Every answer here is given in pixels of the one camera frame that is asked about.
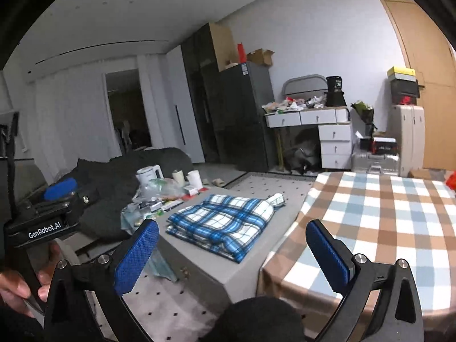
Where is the black box with red mark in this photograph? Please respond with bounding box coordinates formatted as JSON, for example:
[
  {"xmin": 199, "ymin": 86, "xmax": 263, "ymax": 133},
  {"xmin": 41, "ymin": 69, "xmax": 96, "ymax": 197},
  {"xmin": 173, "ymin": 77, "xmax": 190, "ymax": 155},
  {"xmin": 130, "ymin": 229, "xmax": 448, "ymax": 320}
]
[{"xmin": 390, "ymin": 80, "xmax": 420, "ymax": 105}]

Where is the white electric kettle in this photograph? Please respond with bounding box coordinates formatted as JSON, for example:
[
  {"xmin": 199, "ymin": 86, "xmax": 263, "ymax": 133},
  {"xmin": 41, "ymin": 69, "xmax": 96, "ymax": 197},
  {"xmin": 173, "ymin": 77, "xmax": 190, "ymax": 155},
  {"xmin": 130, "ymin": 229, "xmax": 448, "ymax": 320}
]
[{"xmin": 135, "ymin": 164, "xmax": 164, "ymax": 188}]

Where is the dark tall wardrobe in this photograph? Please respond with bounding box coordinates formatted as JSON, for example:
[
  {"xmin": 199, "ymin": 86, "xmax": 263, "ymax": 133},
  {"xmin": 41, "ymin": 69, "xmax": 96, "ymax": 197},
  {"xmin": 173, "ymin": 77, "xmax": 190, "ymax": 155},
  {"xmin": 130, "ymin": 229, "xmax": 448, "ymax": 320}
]
[{"xmin": 180, "ymin": 22, "xmax": 237, "ymax": 164}]

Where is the black case with red trim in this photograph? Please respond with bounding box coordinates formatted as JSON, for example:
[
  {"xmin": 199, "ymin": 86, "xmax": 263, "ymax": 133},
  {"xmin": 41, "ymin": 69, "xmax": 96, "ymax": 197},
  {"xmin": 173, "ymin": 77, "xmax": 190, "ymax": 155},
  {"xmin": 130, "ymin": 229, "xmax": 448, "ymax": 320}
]
[{"xmin": 360, "ymin": 137, "xmax": 398, "ymax": 153}]

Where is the open cardboard box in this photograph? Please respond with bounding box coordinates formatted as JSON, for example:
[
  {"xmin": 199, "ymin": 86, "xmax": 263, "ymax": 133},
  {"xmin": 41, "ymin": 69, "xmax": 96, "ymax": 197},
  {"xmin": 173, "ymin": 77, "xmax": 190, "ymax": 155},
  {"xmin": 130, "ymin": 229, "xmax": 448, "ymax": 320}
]
[{"xmin": 247, "ymin": 48, "xmax": 275, "ymax": 66}]

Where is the wrapped flower bouquet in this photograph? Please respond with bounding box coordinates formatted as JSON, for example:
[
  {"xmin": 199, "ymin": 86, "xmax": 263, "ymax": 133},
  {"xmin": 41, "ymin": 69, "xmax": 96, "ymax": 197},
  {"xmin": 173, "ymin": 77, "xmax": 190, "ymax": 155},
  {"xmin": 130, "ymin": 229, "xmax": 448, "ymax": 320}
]
[{"xmin": 350, "ymin": 101, "xmax": 376, "ymax": 136}]

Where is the checkered tablecloth table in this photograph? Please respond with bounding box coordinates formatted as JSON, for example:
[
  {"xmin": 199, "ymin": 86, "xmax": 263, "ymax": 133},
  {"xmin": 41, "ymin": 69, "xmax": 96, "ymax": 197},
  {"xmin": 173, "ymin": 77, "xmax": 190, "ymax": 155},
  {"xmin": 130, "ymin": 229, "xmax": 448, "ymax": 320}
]
[{"xmin": 256, "ymin": 171, "xmax": 456, "ymax": 332}]

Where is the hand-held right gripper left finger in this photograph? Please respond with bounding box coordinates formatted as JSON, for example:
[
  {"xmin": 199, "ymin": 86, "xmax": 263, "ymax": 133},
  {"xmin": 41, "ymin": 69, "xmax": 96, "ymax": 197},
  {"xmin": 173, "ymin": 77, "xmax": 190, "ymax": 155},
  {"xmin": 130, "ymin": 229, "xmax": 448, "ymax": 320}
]
[{"xmin": 43, "ymin": 218, "xmax": 160, "ymax": 342}]

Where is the black bag under desk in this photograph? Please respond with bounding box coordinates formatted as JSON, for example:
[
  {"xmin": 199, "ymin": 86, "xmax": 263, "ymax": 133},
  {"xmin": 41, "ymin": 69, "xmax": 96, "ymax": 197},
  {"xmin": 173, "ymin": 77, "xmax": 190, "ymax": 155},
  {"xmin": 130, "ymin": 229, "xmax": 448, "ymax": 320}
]
[{"xmin": 283, "ymin": 139, "xmax": 323, "ymax": 175}]

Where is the silver suitcase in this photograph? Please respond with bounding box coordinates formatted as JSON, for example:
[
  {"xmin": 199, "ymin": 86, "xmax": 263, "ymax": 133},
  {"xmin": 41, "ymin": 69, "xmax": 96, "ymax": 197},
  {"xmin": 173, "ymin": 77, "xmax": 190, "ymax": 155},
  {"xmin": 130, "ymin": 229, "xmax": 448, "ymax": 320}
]
[{"xmin": 351, "ymin": 150, "xmax": 400, "ymax": 176}]

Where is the white desk with drawers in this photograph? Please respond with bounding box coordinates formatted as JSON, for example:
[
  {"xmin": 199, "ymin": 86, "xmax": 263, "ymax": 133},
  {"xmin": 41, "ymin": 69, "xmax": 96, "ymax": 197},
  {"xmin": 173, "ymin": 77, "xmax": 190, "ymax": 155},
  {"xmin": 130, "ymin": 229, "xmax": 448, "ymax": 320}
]
[{"xmin": 264, "ymin": 106, "xmax": 353, "ymax": 171}]

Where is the grey rounded chair back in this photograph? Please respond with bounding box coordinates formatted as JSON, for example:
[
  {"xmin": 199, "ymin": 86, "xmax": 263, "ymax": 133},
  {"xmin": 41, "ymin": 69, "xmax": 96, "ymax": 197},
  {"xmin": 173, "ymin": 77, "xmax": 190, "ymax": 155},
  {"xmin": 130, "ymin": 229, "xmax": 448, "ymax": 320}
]
[{"xmin": 282, "ymin": 74, "xmax": 327, "ymax": 100}]

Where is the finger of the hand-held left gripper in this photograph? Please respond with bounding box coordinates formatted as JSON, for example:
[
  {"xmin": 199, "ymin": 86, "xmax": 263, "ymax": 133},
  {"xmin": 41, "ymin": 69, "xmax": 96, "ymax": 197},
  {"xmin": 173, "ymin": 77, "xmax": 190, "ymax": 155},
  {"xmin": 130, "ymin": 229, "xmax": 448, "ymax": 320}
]
[{"xmin": 44, "ymin": 178, "xmax": 78, "ymax": 201}]

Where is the pile of desk clutter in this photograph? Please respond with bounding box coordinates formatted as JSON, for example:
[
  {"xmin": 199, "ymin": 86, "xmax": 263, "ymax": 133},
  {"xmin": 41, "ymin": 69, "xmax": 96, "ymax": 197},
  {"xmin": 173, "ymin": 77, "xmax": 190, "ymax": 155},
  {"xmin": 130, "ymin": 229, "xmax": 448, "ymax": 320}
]
[{"xmin": 263, "ymin": 95, "xmax": 326, "ymax": 112}]

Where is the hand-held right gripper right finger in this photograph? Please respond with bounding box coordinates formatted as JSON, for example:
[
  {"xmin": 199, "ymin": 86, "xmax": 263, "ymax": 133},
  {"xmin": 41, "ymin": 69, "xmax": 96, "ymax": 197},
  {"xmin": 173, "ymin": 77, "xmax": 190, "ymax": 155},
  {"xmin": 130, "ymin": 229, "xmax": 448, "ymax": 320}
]
[{"xmin": 305, "ymin": 220, "xmax": 424, "ymax": 342}]

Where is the wooden door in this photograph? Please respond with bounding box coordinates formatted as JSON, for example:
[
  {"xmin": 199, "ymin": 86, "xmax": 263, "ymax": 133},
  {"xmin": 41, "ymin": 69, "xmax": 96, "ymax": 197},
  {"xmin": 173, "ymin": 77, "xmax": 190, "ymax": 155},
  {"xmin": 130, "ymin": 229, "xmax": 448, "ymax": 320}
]
[{"xmin": 378, "ymin": 0, "xmax": 456, "ymax": 172}]

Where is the person's dark trouser leg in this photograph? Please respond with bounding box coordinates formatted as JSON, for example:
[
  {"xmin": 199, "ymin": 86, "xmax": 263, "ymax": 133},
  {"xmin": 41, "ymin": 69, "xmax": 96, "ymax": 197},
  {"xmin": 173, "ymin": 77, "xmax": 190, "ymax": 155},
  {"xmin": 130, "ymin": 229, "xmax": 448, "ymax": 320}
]
[{"xmin": 214, "ymin": 296, "xmax": 307, "ymax": 342}]

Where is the person's left hand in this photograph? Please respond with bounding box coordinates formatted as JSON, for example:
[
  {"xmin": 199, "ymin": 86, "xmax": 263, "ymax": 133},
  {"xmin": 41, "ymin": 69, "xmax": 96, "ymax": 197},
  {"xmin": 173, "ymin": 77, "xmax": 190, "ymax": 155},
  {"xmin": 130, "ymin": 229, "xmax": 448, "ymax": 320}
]
[{"xmin": 0, "ymin": 242, "xmax": 63, "ymax": 319}]

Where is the grey low table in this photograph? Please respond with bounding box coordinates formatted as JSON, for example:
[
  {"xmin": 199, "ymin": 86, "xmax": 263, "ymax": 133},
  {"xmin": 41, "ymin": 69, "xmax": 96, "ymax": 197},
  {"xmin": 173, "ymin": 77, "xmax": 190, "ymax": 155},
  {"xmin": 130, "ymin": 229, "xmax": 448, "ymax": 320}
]
[{"xmin": 121, "ymin": 185, "xmax": 314, "ymax": 303}]

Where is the dark refrigerator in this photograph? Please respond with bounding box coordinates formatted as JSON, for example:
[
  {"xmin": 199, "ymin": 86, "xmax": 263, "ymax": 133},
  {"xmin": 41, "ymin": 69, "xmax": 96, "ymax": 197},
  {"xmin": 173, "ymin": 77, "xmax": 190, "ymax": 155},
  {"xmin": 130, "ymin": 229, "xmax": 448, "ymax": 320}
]
[{"xmin": 219, "ymin": 61, "xmax": 278, "ymax": 173}]

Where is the blue plaid garment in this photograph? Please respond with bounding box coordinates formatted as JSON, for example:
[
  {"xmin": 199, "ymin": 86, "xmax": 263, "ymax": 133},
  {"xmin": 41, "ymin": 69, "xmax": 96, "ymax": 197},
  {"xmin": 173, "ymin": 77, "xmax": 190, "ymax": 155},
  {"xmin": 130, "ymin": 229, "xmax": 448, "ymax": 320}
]
[{"xmin": 166, "ymin": 193, "xmax": 286, "ymax": 264}]

